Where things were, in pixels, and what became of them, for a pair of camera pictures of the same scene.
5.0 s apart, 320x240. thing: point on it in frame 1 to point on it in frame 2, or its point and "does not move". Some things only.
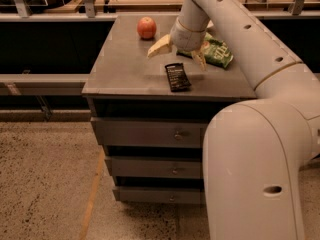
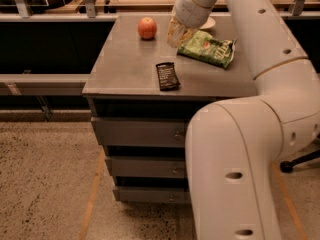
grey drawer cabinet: (149, 115) does not move
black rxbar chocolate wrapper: (177, 77) to (167, 76)
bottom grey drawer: (160, 194) does not move
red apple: (146, 27) does not move
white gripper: (185, 38) to (188, 13)
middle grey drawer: (155, 167) does not move
